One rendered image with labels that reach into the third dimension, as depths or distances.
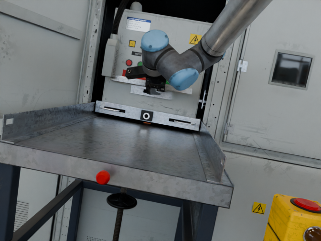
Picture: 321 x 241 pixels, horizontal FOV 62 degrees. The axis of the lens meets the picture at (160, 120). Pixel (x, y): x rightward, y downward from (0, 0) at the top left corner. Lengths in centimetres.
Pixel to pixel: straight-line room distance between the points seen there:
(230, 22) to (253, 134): 70
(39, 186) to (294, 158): 129
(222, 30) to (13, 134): 64
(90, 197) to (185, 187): 89
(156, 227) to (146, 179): 84
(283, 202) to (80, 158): 46
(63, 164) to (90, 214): 84
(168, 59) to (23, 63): 58
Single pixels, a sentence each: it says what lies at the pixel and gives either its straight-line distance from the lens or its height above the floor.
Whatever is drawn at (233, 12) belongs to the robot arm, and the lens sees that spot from 77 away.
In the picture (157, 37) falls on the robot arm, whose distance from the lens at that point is 90.
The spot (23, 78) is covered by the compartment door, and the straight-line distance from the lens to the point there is 117.
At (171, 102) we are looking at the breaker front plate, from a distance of 135.
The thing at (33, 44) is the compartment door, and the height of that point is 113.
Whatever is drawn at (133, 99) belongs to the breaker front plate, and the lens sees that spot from 137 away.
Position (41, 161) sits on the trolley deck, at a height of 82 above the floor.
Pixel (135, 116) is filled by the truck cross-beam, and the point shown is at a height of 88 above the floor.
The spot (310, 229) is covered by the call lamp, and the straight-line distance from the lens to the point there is 49.
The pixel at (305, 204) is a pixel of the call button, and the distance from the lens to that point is 50.
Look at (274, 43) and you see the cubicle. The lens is 137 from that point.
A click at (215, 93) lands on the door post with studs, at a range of 132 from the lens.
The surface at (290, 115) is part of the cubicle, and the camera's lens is 139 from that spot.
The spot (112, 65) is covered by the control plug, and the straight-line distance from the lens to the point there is 129.
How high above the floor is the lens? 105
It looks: 7 degrees down
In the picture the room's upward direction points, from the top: 10 degrees clockwise
